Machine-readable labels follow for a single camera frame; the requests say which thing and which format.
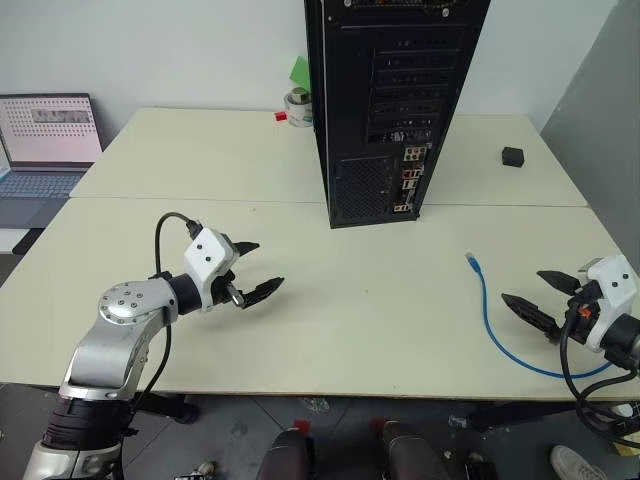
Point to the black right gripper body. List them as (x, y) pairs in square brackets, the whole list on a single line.
[(580, 312)]

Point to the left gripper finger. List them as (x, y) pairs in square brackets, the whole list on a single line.
[(264, 290), (246, 247)]

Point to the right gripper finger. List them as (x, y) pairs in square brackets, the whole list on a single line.
[(530, 312), (559, 281)]

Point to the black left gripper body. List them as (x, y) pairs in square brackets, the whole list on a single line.
[(226, 291)]

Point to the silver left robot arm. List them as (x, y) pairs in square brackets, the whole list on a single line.
[(115, 345)]

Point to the crumpled white paper scrap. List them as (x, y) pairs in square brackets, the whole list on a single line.
[(457, 421), (316, 405)]

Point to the small black cube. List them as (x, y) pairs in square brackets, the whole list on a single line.
[(513, 156)]

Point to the small red block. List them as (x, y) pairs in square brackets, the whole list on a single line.
[(281, 116)]

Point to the white tape roll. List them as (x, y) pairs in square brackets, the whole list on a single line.
[(299, 110)]

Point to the white shoe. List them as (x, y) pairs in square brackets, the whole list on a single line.
[(575, 462)]

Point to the grey partition panel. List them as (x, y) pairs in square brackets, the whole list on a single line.
[(600, 125)]

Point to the dark rounded shape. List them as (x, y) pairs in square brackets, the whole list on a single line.
[(285, 457), (412, 452)]

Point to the black computer tower case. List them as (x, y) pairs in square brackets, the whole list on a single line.
[(350, 100)]

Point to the green paper sheet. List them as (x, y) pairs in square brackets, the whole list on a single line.
[(301, 71)]

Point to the grey open laptop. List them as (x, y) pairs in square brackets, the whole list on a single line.
[(45, 125)]

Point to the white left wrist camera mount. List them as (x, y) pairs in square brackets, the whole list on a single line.
[(205, 257)]

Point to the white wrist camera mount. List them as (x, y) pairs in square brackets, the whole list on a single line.
[(205, 257), (612, 282)]

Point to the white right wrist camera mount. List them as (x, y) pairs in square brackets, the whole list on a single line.
[(612, 282)]

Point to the black table frame bar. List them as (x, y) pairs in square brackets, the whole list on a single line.
[(525, 414), (172, 407)]

